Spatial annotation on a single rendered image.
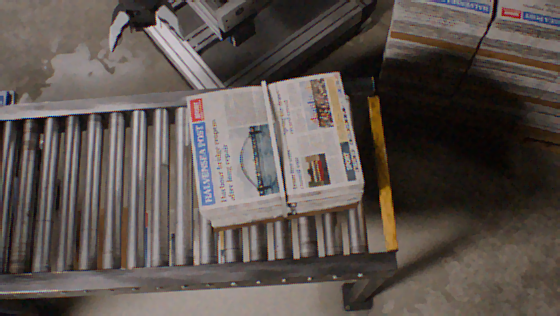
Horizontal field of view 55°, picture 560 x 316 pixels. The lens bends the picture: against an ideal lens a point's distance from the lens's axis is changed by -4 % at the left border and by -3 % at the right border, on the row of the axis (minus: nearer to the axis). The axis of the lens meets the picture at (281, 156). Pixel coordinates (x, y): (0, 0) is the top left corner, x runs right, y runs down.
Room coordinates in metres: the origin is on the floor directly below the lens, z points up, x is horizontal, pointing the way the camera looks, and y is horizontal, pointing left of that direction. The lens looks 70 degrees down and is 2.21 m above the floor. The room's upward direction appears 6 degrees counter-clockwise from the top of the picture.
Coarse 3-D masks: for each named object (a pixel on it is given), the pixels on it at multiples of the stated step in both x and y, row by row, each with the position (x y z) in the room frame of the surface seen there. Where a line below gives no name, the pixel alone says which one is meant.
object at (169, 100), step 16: (352, 80) 0.73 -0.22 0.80; (368, 80) 0.73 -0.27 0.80; (128, 96) 0.76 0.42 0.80; (144, 96) 0.76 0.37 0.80; (160, 96) 0.75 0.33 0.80; (176, 96) 0.74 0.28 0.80; (352, 96) 0.69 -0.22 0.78; (368, 96) 0.69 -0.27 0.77; (0, 112) 0.76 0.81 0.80; (16, 112) 0.76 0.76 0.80; (32, 112) 0.75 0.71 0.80; (48, 112) 0.74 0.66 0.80; (64, 112) 0.74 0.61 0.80; (80, 112) 0.73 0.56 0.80; (96, 112) 0.72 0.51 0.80; (112, 112) 0.72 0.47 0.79; (128, 112) 0.72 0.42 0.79; (64, 128) 0.73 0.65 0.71
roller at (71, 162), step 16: (80, 128) 0.69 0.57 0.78; (64, 144) 0.64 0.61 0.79; (80, 144) 0.64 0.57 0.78; (64, 160) 0.59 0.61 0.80; (80, 160) 0.59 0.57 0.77; (64, 176) 0.54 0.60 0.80; (64, 192) 0.49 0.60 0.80; (64, 208) 0.45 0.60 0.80; (64, 224) 0.40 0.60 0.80; (64, 240) 0.36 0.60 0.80; (64, 256) 0.32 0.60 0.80
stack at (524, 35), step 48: (432, 0) 0.96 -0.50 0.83; (480, 0) 0.94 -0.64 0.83; (528, 0) 0.93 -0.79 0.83; (384, 48) 1.22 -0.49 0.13; (432, 48) 0.93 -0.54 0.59; (480, 48) 0.88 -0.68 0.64; (528, 48) 0.83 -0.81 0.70; (432, 96) 0.91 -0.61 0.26; (480, 96) 0.85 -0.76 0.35; (528, 96) 0.80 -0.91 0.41; (528, 144) 0.75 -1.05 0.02
